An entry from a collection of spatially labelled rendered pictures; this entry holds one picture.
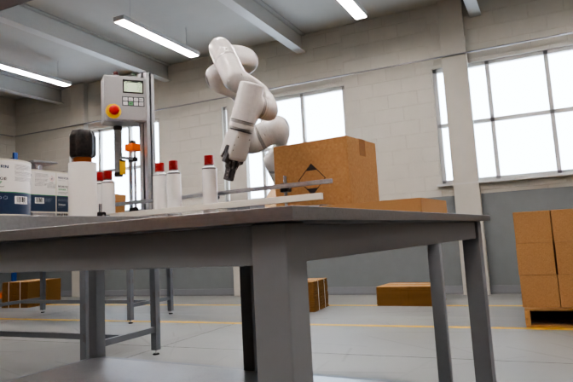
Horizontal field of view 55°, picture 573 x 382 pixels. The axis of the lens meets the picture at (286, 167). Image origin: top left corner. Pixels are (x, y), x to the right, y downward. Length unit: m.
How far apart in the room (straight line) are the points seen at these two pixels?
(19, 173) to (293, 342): 0.98
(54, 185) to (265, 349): 1.40
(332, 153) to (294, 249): 1.09
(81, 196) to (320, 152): 0.80
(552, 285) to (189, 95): 6.10
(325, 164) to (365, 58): 5.87
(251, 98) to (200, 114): 6.92
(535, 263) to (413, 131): 3.06
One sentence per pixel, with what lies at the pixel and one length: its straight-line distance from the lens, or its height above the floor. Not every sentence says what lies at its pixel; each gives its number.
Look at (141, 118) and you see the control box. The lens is 2.30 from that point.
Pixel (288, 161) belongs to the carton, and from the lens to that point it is 1.96.
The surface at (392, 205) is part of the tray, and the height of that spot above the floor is 0.86.
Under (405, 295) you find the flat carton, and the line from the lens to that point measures 6.14.
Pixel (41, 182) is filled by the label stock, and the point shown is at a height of 1.02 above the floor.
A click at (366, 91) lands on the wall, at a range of 7.58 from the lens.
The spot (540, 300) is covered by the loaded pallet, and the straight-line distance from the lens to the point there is 4.82.
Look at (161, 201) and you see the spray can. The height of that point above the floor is 0.94.
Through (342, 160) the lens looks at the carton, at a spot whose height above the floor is 1.04.
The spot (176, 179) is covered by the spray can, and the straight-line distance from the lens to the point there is 1.98.
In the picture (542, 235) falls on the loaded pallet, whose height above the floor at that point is 0.70.
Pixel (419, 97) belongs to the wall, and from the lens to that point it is 7.37.
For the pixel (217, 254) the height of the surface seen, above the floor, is 0.77.
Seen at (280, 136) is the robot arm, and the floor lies 1.24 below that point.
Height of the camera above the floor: 0.79
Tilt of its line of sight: 7 degrees up
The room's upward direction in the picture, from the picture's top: 3 degrees counter-clockwise
